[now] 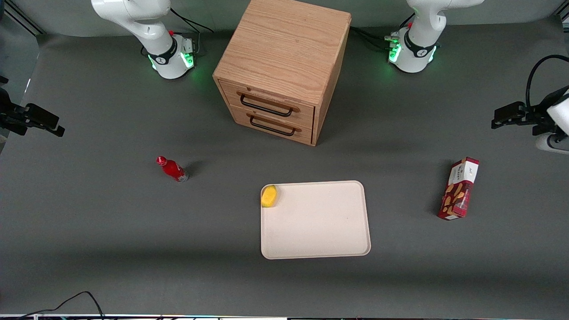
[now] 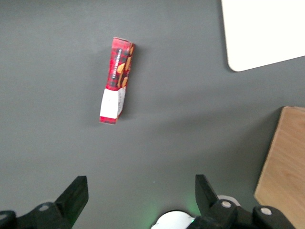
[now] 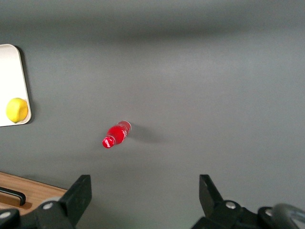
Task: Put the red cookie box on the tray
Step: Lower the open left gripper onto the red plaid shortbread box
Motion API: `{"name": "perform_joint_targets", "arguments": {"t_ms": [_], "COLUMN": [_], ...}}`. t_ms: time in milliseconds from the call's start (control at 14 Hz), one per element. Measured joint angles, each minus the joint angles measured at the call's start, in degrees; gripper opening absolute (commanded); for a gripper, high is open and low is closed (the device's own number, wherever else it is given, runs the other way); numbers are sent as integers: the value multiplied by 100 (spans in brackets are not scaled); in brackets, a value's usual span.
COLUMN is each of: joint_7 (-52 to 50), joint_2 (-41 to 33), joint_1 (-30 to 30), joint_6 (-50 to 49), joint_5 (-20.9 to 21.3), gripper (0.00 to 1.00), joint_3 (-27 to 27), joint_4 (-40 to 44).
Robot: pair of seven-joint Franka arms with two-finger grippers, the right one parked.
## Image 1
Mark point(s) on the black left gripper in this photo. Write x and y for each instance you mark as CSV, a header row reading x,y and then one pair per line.
x,y
537,116

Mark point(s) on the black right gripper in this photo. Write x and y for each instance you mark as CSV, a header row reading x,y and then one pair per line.
x,y
10,114

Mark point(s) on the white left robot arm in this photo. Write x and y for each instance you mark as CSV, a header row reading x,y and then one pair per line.
x,y
415,49

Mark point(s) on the red cookie box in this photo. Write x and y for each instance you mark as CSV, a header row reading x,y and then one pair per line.
x,y
458,191

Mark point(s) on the cream plastic tray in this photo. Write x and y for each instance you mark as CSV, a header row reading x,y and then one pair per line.
x,y
318,222

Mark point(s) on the red plastic bottle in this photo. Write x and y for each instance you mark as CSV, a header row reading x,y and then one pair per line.
x,y
173,169

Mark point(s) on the yellow sponge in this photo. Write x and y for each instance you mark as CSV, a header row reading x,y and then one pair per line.
x,y
269,196

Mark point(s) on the wooden drawer cabinet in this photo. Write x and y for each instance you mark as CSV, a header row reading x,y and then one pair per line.
x,y
284,49

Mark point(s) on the aluminium frame rail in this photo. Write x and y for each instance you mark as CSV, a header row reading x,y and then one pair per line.
x,y
22,18

